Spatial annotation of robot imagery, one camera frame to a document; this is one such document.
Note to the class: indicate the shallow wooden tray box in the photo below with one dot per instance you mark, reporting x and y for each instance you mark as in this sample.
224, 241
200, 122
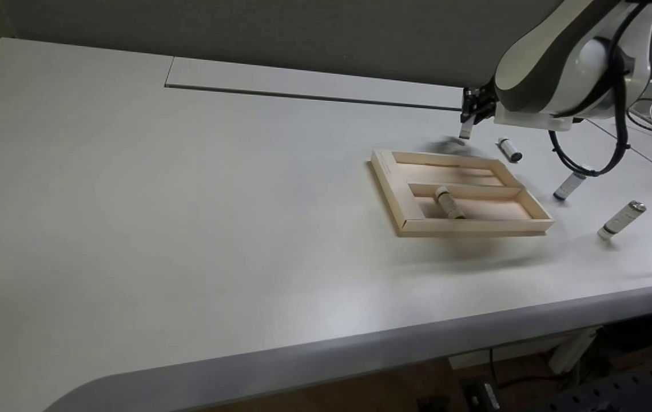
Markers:
477, 225

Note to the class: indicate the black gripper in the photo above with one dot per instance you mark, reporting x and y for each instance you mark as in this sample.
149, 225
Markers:
481, 98

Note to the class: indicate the grey cylinder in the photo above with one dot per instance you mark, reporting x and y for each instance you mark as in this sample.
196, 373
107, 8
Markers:
569, 187
510, 149

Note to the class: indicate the silver top small bottle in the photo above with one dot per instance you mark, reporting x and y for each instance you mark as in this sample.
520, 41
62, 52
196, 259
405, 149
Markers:
620, 220

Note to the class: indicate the grey cylinder near top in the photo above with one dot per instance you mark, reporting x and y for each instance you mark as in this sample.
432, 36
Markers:
510, 149

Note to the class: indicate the grey cylinder middle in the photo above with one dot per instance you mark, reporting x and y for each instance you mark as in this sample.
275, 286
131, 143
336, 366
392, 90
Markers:
569, 187

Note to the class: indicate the white table leg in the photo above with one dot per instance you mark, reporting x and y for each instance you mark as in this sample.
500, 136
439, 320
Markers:
574, 350

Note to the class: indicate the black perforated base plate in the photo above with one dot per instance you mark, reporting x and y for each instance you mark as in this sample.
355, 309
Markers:
638, 389

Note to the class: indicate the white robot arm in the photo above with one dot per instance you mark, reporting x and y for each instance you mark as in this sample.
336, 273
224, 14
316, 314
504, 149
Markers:
569, 69

